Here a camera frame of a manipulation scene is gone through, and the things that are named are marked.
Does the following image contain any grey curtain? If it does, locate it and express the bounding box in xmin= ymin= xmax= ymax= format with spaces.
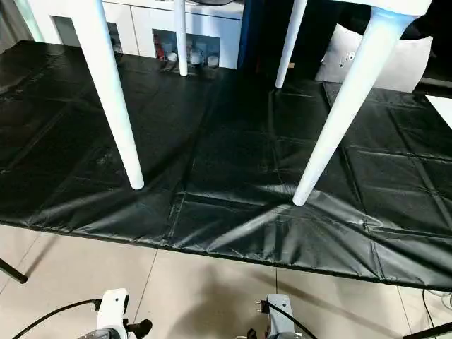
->
xmin=0 ymin=0 xmax=35 ymax=54

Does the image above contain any white glass-door cabinet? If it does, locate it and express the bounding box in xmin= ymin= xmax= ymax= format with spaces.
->
xmin=49 ymin=0 xmax=245 ymax=71

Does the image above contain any grey printed cushion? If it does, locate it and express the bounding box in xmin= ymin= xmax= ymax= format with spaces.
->
xmin=314 ymin=23 xmax=434 ymax=94

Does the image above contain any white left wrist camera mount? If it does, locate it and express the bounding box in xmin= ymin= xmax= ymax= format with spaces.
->
xmin=94 ymin=287 xmax=131 ymax=332

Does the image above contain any black metal stand leg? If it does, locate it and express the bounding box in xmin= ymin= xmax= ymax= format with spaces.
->
xmin=402 ymin=323 xmax=452 ymax=339
xmin=0 ymin=256 xmax=29 ymax=285

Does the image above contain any black floor cable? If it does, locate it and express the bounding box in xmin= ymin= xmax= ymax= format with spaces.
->
xmin=421 ymin=288 xmax=452 ymax=339

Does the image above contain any white plastic table leg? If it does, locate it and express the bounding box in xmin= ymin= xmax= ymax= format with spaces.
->
xmin=82 ymin=0 xmax=145 ymax=191
xmin=292 ymin=6 xmax=415 ymax=208
xmin=273 ymin=0 xmax=309 ymax=89
xmin=174 ymin=0 xmax=189 ymax=78

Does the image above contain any black floor mat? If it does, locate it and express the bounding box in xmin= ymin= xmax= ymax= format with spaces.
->
xmin=0 ymin=40 xmax=452 ymax=293

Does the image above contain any white flat panel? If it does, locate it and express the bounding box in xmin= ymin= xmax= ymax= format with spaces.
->
xmin=424 ymin=93 xmax=452 ymax=131

